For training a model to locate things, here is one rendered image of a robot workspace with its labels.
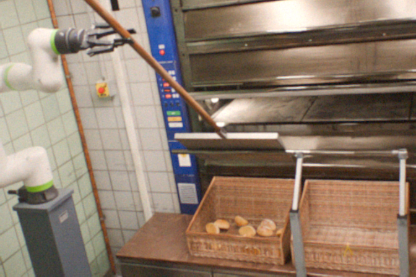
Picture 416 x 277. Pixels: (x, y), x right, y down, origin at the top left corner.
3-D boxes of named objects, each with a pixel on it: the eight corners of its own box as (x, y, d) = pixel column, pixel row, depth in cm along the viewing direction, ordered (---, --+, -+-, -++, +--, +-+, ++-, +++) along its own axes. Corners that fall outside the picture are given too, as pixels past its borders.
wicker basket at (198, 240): (220, 214, 342) (213, 175, 333) (306, 221, 318) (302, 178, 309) (187, 256, 300) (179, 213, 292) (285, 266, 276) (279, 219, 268)
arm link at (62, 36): (49, 46, 186) (55, 22, 189) (69, 60, 196) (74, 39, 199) (64, 44, 183) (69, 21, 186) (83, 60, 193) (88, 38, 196)
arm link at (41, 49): (18, 29, 191) (38, 28, 201) (23, 65, 193) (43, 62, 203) (50, 26, 186) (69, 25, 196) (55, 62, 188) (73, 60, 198)
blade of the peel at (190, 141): (277, 138, 257) (277, 133, 258) (174, 138, 278) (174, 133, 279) (293, 160, 288) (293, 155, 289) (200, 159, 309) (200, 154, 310)
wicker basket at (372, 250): (309, 220, 317) (304, 178, 309) (411, 226, 295) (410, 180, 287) (291, 267, 275) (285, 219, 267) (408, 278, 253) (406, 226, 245)
